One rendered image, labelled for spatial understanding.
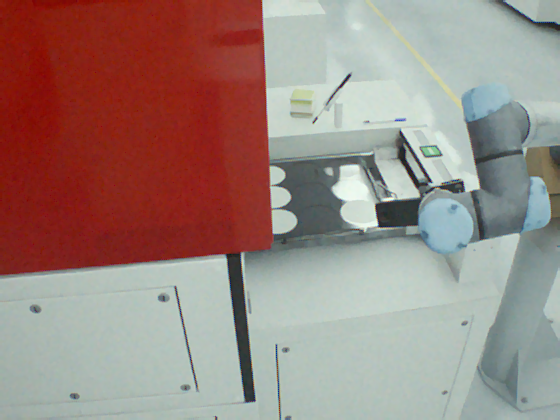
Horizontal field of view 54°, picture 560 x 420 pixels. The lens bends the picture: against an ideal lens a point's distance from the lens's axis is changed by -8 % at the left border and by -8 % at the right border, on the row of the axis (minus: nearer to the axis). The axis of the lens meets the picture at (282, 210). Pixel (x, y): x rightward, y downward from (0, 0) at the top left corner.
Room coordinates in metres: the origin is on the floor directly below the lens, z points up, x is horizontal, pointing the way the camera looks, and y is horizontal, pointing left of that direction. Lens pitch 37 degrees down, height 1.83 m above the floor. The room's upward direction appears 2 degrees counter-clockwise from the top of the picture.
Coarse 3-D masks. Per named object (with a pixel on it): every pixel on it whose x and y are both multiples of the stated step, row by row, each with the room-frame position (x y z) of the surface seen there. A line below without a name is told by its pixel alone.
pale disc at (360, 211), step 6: (348, 204) 1.26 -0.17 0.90; (354, 204) 1.26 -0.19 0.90; (360, 204) 1.26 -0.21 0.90; (366, 204) 1.26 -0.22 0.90; (372, 204) 1.26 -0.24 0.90; (342, 210) 1.24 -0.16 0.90; (348, 210) 1.24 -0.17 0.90; (354, 210) 1.24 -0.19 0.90; (360, 210) 1.24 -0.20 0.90; (366, 210) 1.23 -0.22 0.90; (372, 210) 1.23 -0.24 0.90; (348, 216) 1.21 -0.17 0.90; (354, 216) 1.21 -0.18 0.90; (360, 216) 1.21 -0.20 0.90; (366, 216) 1.21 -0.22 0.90; (372, 216) 1.21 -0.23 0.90; (360, 222) 1.19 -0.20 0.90
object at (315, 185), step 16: (304, 160) 1.49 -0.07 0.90; (320, 160) 1.49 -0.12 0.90; (336, 160) 1.49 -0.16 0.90; (352, 160) 1.48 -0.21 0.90; (288, 176) 1.41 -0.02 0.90; (304, 176) 1.41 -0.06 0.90; (320, 176) 1.40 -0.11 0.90; (336, 176) 1.40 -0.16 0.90; (352, 176) 1.40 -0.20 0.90; (304, 192) 1.33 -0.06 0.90; (320, 192) 1.32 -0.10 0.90; (336, 192) 1.32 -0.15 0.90; (352, 192) 1.32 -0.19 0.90; (368, 192) 1.32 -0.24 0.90; (272, 208) 1.26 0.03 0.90; (288, 208) 1.25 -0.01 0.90; (304, 208) 1.25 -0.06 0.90; (320, 208) 1.25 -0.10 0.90; (336, 208) 1.25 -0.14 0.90; (304, 224) 1.19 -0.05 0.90; (320, 224) 1.18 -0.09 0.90; (336, 224) 1.18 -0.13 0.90; (352, 224) 1.18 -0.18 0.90; (368, 224) 1.18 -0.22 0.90
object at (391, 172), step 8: (376, 160) 1.51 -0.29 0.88; (384, 160) 1.51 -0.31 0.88; (392, 160) 1.51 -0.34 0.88; (400, 160) 1.51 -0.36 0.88; (376, 168) 1.49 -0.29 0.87; (384, 168) 1.47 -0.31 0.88; (392, 168) 1.47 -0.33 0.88; (400, 168) 1.46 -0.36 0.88; (384, 176) 1.42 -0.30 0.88; (392, 176) 1.42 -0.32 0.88; (400, 176) 1.42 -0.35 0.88; (408, 176) 1.42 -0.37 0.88; (384, 184) 1.40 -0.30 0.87; (392, 184) 1.38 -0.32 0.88; (400, 184) 1.38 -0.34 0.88; (408, 184) 1.38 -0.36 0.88; (408, 232) 1.19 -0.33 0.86; (416, 232) 1.19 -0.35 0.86
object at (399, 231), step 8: (384, 232) 1.21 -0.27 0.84; (392, 232) 1.22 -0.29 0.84; (400, 232) 1.22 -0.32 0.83; (312, 240) 1.19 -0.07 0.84; (320, 240) 1.19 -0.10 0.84; (328, 240) 1.20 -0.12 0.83; (336, 240) 1.20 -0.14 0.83; (344, 240) 1.20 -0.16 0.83; (352, 240) 1.20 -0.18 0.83; (360, 240) 1.21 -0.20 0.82; (272, 248) 1.18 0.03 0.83; (280, 248) 1.18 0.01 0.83; (288, 248) 1.18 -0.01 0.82
